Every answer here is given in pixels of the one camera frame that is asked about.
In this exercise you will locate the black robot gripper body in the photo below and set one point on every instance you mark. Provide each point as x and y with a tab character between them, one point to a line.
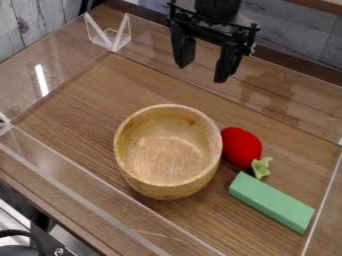
215	21

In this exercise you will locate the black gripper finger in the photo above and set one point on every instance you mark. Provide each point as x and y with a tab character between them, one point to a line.
184	50
228	62

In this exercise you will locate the red toy strawberry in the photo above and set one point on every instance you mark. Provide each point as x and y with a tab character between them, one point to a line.
244	149

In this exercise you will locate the wooden bowl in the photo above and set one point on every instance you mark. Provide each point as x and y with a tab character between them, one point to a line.
168	147

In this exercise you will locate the green rectangular block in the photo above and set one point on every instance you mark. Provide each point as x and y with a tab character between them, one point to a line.
276	204

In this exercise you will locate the clear acrylic enclosure walls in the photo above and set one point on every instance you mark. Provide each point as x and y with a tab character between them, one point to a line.
68	92

